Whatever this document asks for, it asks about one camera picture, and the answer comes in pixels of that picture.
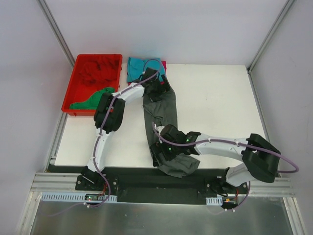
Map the grey t shirt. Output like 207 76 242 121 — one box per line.
143 86 200 178

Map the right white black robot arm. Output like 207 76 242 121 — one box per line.
150 123 280 193

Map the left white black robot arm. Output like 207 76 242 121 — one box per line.
75 68 170 190

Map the folded teal t shirt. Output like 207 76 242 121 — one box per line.
127 57 166 83

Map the folded magenta t shirt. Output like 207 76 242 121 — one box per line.
161 61 167 74

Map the red t shirt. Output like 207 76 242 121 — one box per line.
79 54 120 88

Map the green t shirt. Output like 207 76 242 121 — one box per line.
69 87 115 110

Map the red plastic bin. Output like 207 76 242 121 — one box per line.
61 54 123 116

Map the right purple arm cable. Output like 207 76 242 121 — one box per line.
152 121 299 174

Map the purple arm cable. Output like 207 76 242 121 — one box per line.
152 121 299 174
94 59 164 177

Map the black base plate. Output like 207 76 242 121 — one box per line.
75 167 247 205

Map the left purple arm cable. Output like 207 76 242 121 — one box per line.
94 59 164 177

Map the right white cable duct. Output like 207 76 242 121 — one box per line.
205 196 223 206

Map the white cable duct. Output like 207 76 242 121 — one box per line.
41 192 117 204
205 196 223 206

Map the right aluminium rail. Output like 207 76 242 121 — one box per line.
249 71 280 149

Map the aluminium rail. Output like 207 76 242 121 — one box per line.
249 71 280 149
44 112 67 172

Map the left aluminium rail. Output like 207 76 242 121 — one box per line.
44 112 67 172

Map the left aluminium frame post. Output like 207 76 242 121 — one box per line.
36 0 75 67

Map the aluminium frame post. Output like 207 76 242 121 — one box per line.
36 0 75 67
247 0 296 74

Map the left white cable duct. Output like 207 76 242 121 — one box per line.
41 192 117 204

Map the right aluminium frame post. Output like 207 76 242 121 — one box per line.
247 0 296 74

